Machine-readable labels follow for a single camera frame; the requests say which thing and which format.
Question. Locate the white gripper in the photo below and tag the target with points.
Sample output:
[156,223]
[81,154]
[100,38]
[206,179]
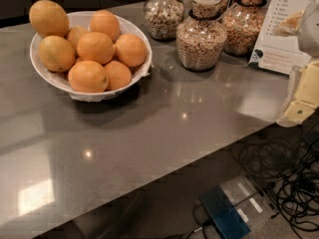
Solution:
[310,34]

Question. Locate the white bowl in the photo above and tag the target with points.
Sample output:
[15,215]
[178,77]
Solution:
[128,24]

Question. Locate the white allergens sign card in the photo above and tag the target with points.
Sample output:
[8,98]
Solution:
[274,53]

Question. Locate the glass cereal jar right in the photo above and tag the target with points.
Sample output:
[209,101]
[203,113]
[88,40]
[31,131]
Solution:
[242,20]

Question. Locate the glass cereal jar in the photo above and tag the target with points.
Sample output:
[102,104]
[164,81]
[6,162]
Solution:
[200,38]
[162,18]
[242,20]

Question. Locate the glass cereal jar middle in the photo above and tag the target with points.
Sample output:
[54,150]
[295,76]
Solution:
[200,38]

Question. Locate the glass cereal jar left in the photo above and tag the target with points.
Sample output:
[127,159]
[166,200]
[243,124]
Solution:
[162,18]

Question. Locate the blue box on floor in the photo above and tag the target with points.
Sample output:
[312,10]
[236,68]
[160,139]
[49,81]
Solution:
[223,214]

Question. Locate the orange back top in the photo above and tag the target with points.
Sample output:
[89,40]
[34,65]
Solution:
[105,22]

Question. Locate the small orange behind centre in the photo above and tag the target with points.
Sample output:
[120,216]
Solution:
[74,34]

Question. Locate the orange left yellowish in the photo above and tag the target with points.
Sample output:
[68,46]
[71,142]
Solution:
[56,54]

